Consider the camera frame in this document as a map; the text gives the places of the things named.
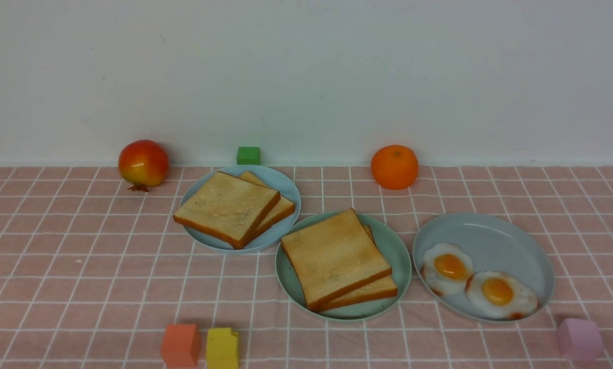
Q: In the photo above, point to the toast slice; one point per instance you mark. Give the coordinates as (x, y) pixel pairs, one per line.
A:
(280, 211)
(227, 208)
(333, 257)
(378, 289)

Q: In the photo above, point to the light blue bread plate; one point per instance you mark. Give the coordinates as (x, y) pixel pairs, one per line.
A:
(272, 178)

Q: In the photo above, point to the green cube block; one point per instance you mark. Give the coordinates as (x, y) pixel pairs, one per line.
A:
(248, 156)

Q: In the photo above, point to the orange mandarin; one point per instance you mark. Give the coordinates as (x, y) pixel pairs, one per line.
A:
(395, 167)

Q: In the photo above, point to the green centre plate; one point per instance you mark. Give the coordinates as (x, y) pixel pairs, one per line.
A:
(390, 246)

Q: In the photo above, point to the fried egg left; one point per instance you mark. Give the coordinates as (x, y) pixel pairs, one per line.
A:
(446, 269)

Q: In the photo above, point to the fried egg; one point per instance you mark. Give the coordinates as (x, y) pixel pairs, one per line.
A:
(499, 295)
(446, 269)

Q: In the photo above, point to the red yellow pomegranate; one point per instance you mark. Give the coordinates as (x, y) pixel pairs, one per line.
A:
(144, 164)

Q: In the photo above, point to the yellow notched block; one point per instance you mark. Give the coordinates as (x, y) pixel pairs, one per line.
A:
(222, 348)

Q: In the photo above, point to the grey blue egg plate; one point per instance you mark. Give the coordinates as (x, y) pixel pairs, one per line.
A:
(493, 244)

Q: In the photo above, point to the orange cube block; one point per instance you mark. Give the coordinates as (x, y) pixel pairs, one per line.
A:
(180, 346)

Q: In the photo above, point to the fried egg front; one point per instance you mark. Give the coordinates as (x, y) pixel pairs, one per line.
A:
(499, 295)

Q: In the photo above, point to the pink checkered tablecloth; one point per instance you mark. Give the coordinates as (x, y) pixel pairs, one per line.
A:
(91, 274)

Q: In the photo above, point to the pink house block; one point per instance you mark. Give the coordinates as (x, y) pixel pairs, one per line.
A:
(579, 340)

